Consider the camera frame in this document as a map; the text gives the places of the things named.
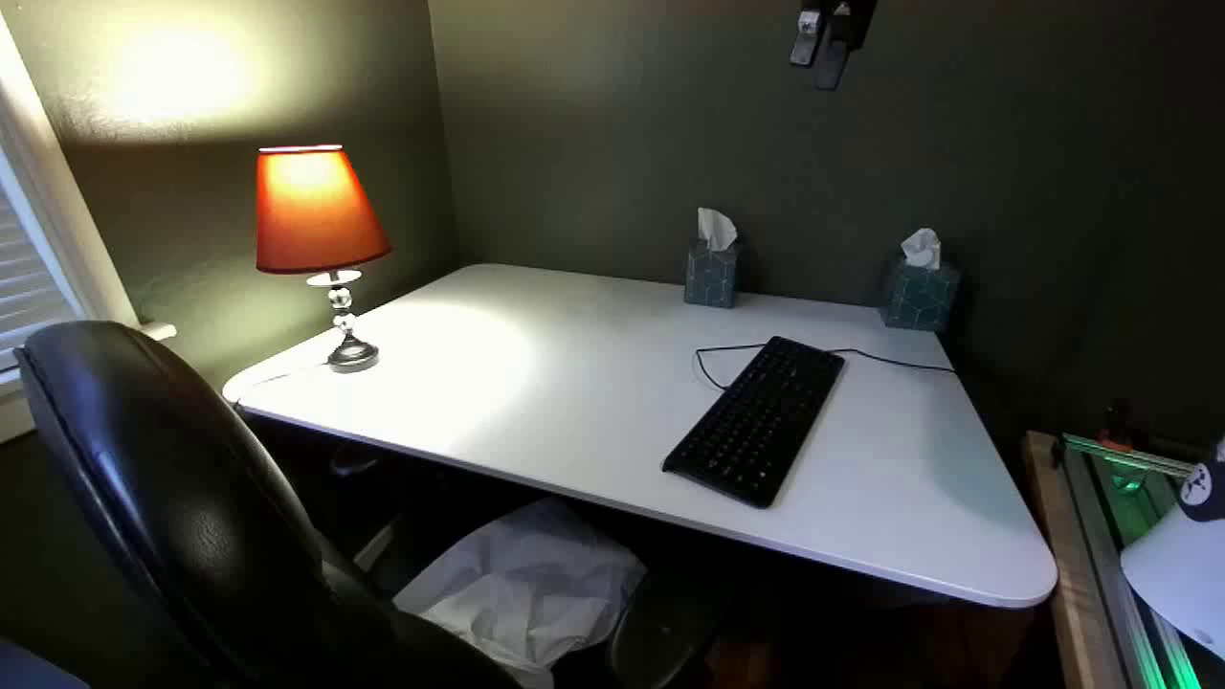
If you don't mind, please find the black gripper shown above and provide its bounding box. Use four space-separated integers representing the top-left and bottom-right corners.
784 0 882 96

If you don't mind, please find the black computer keyboard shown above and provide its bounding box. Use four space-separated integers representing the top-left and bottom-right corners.
658 333 850 512

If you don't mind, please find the teal tissue box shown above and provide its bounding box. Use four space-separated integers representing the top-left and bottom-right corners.
683 202 744 312
876 226 965 336

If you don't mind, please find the orange shade table lamp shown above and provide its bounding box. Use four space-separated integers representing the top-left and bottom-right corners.
249 143 396 377

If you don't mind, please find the black cap with logo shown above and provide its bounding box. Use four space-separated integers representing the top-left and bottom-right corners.
1176 437 1225 526

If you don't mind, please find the wooden framed metal stand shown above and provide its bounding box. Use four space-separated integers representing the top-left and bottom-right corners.
1020 425 1225 689

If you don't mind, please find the white cloth under desk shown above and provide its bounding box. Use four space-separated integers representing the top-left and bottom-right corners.
391 494 646 684

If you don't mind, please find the white rounded object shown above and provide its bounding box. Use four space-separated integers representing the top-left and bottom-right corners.
1117 506 1225 661

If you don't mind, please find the black leather office chair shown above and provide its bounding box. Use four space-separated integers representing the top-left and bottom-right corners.
13 318 521 689

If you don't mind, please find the white window blind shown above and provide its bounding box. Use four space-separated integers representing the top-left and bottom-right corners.
0 164 83 388

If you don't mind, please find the black keyboard cable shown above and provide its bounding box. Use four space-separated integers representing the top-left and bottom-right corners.
692 336 958 393

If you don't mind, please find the white window frame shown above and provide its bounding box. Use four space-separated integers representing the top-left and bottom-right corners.
0 14 179 446

